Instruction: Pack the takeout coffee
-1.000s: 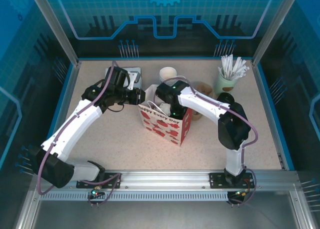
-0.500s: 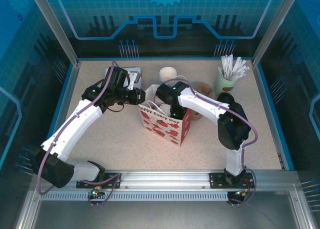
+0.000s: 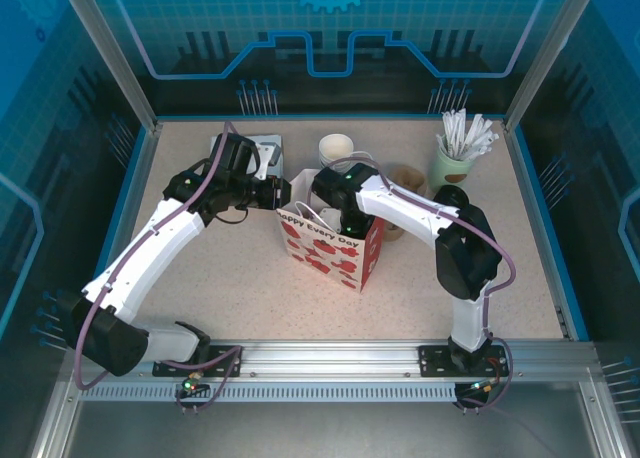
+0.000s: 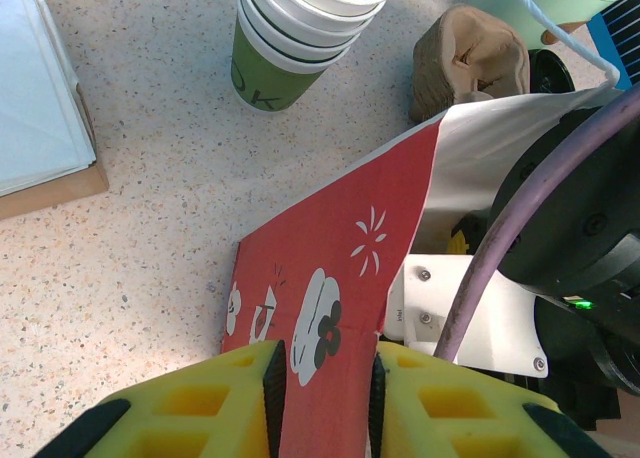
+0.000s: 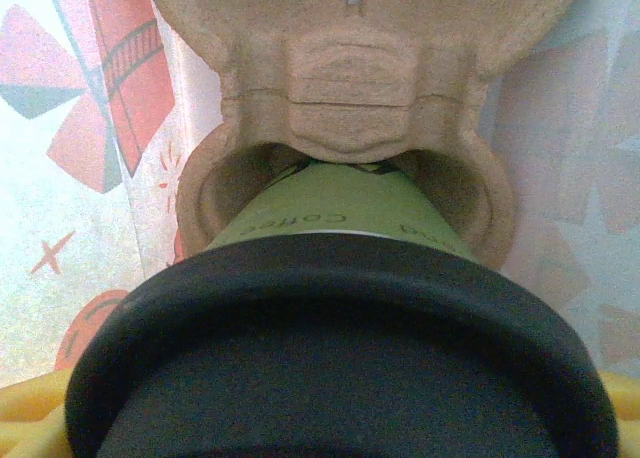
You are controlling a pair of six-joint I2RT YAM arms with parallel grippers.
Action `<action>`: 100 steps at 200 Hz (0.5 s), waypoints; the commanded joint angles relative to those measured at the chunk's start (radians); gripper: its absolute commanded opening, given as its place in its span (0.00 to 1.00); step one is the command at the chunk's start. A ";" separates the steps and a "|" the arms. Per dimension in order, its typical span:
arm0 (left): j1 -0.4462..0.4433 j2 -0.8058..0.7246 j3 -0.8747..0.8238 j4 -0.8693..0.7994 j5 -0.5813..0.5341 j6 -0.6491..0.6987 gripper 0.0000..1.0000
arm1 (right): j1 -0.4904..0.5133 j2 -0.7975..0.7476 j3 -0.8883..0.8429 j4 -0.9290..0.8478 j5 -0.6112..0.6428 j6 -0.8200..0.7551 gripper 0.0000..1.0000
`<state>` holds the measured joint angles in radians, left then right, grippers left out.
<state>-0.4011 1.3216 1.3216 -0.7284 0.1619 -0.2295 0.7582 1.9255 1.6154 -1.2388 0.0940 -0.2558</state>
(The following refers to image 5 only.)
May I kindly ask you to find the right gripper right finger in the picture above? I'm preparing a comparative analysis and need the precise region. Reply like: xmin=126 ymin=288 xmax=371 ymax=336
xmin=598 ymin=369 xmax=640 ymax=458

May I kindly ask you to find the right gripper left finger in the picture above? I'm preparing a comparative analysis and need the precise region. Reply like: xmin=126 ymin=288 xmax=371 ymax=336
xmin=0 ymin=367 xmax=72 ymax=458

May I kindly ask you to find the black plastic cup lid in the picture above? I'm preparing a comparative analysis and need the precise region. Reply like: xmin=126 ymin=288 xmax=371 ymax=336
xmin=63 ymin=237 xmax=621 ymax=458

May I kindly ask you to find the red white paper gift bag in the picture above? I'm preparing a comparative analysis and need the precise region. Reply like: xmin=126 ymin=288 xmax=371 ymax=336
xmin=0 ymin=0 xmax=640 ymax=458

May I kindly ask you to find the green paper coffee cup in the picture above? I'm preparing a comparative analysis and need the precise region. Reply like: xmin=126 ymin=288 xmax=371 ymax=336
xmin=204 ymin=160 xmax=484 ymax=259

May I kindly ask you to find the brown pulp cup carrier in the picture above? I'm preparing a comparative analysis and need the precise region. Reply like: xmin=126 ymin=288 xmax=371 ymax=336
xmin=144 ymin=0 xmax=591 ymax=274

